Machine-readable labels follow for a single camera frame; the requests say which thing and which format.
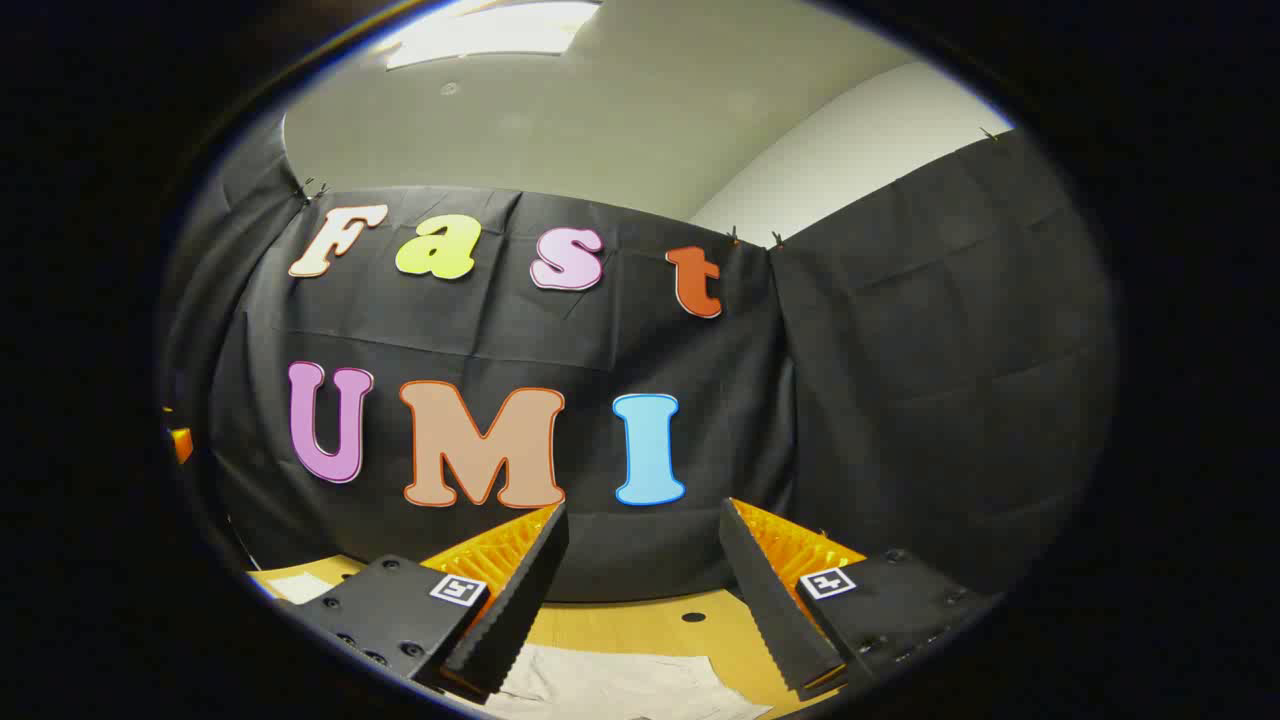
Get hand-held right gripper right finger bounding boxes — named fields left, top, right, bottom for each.
left=718, top=496, right=1002, bottom=700

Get white jeans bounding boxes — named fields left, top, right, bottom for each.
left=268, top=570, right=773, bottom=720

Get black backdrop cloth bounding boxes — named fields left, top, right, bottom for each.
left=158, top=110, right=1117, bottom=604

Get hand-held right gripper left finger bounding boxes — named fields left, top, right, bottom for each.
left=285, top=502, right=572, bottom=699

